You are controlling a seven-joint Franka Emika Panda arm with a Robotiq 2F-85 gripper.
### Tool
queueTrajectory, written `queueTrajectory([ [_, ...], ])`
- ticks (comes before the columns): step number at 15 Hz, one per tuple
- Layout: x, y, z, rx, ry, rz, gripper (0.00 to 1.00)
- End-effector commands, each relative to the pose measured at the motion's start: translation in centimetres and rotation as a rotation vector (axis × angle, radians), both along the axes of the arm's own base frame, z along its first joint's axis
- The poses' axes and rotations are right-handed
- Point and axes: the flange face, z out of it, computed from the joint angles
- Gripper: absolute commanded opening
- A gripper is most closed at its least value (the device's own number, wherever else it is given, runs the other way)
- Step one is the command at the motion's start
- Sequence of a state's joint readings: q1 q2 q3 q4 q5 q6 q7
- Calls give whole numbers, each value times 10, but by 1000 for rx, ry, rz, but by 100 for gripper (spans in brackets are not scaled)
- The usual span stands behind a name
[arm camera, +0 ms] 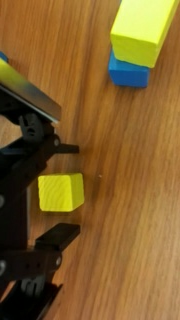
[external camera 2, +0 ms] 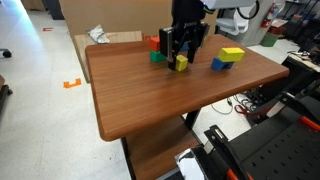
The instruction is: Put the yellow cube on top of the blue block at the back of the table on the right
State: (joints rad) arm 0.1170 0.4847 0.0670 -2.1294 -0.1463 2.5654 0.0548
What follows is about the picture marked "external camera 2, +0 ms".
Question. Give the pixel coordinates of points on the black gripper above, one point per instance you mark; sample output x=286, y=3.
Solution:
x=187, y=13

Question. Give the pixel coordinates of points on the small yellow cube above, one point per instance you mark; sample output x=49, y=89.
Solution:
x=181, y=63

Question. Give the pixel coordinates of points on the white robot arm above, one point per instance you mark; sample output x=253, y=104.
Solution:
x=230, y=3

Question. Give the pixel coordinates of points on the blue rectangular block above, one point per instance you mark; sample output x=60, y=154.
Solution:
x=184, y=47

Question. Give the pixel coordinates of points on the orange arch block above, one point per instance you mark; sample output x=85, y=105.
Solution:
x=154, y=43

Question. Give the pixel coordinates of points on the green block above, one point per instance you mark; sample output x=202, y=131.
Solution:
x=156, y=56

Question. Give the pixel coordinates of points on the blue arch block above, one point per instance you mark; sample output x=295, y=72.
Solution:
x=218, y=64

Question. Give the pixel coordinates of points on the long yellow block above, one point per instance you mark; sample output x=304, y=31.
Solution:
x=230, y=54

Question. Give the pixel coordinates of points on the white grey chair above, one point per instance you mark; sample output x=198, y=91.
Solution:
x=230, y=24

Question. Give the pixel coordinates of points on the large cardboard box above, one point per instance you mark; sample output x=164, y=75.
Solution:
x=116, y=15

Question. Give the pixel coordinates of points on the black table leg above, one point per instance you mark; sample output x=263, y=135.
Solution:
x=192, y=118

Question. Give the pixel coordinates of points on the green bin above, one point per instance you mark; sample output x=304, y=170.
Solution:
x=269, y=40

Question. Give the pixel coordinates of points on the red fire extinguisher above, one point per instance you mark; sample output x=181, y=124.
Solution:
x=266, y=18

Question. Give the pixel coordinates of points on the white crumpled bag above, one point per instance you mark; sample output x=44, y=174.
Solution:
x=97, y=33

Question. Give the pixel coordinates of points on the wooden table lower shelf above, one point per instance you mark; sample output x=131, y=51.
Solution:
x=156, y=150

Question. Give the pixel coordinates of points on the black white patterned object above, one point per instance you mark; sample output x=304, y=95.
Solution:
x=190, y=165

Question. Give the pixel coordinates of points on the orange floor bracket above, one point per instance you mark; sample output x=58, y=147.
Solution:
x=72, y=83

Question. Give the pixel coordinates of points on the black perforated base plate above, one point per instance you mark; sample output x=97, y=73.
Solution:
x=283, y=156

